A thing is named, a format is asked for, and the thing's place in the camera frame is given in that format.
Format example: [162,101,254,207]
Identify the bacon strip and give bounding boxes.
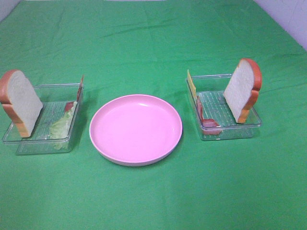
[64,75,84,112]
[197,96,222,135]

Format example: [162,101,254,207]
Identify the right clear plastic container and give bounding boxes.
[185,74,263,141]

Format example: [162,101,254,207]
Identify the toast bread slice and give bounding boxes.
[223,58,262,124]
[0,69,43,138]

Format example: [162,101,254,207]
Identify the yellow cheese slice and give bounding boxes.
[187,70,197,101]

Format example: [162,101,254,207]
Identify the clear plastic container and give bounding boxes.
[2,83,84,155]
[185,74,263,141]

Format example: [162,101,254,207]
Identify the left clear plastic container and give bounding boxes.
[2,83,84,155]

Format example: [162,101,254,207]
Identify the green tablecloth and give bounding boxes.
[0,0,307,230]

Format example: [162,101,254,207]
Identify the green lettuce leaf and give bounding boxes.
[49,101,77,139]

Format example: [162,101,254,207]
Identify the pink round plate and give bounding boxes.
[89,94,183,166]

